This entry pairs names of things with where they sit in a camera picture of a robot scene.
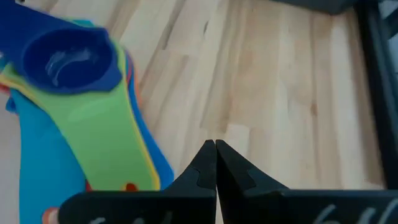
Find yellow measuring cup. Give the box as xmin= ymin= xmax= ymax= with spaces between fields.
xmin=0 ymin=70 xmax=162 ymax=192

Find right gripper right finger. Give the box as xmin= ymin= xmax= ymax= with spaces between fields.
xmin=216 ymin=139 xmax=398 ymax=224

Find black aluminium table frame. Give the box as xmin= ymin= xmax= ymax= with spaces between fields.
xmin=354 ymin=0 xmax=398 ymax=190

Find dark blue measuring cup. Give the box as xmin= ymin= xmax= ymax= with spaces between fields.
xmin=0 ymin=0 xmax=123 ymax=96

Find light blue measuring cup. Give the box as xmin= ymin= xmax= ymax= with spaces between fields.
xmin=4 ymin=18 xmax=94 ymax=224

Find green measuring cup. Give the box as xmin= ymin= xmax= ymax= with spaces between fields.
xmin=0 ymin=40 xmax=161 ymax=192

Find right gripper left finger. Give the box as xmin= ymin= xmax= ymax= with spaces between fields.
xmin=58 ymin=139 xmax=218 ymax=224

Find orange measuring cup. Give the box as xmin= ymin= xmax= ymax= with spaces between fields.
xmin=42 ymin=207 xmax=60 ymax=224

